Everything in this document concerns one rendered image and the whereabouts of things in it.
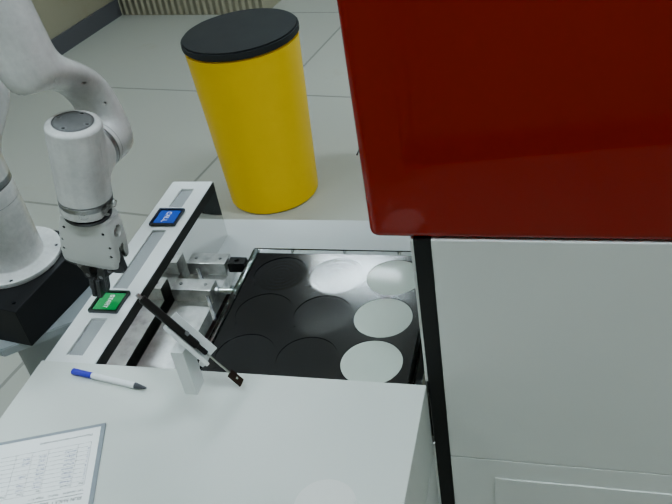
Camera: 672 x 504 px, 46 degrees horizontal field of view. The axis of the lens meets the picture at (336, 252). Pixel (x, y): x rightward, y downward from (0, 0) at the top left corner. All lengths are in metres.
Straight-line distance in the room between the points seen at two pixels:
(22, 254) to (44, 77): 0.56
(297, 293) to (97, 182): 0.41
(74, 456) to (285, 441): 0.30
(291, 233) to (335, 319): 0.42
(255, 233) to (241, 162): 1.49
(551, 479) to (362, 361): 0.33
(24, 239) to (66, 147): 0.49
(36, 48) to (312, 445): 0.66
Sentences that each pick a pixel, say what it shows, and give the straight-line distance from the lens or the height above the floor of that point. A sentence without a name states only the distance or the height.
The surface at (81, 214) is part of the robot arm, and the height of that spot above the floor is 1.18.
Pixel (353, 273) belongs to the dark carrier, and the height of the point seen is 0.90.
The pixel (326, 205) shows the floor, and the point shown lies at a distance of 3.33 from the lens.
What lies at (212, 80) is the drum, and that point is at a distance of 3.08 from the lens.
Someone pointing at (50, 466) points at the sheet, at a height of 0.97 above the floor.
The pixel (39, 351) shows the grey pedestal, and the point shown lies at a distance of 1.79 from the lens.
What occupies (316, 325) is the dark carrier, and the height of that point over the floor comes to 0.90.
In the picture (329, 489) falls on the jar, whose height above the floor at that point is 1.06.
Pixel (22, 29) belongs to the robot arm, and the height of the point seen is 1.46.
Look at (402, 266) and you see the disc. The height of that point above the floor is 0.90.
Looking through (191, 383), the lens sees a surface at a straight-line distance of 1.18.
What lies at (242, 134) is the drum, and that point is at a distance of 3.15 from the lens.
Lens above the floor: 1.78
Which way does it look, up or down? 36 degrees down
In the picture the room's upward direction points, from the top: 10 degrees counter-clockwise
